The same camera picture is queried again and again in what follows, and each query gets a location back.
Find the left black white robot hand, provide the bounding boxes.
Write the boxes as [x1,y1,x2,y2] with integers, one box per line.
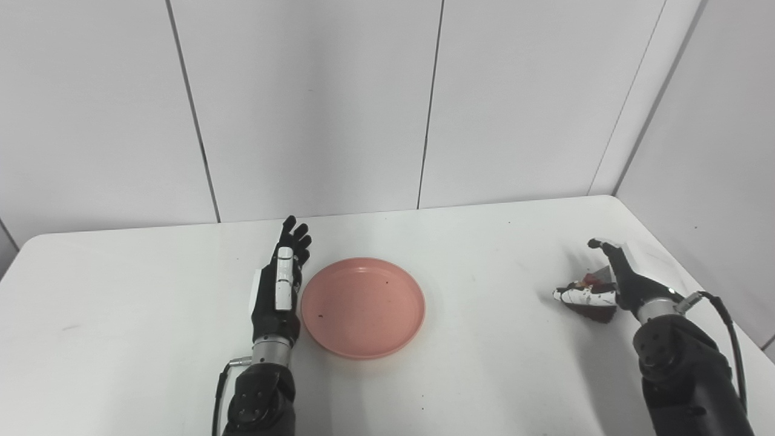
[249,216,313,346]

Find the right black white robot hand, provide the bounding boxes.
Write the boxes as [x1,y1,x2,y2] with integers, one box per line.
[553,238,676,320]

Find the chocolate cake slice with fruit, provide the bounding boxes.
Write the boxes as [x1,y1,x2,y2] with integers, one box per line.
[562,265,618,324]

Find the pink round plate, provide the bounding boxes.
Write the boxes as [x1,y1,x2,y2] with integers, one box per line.
[301,257,426,361]

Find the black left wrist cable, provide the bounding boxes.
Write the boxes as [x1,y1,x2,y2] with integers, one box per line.
[211,357,252,436]

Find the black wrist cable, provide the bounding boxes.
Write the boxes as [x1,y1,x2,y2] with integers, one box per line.
[211,357,252,436]
[675,291,748,412]

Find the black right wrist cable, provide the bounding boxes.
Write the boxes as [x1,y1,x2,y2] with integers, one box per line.
[675,291,748,412]

